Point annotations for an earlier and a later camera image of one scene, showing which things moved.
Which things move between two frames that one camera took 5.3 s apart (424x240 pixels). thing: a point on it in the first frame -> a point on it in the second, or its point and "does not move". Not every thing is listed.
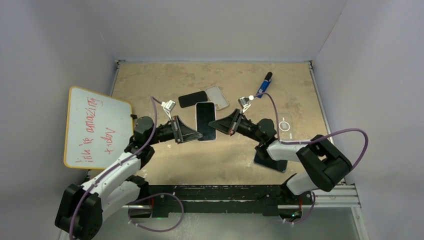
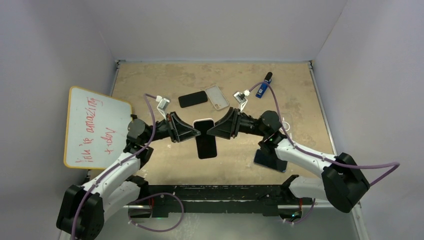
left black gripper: x=183 y=134 does not move
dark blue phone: x=278 y=165 does not move
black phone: x=205 y=114 -> x=206 y=144
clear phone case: x=215 y=95 does not move
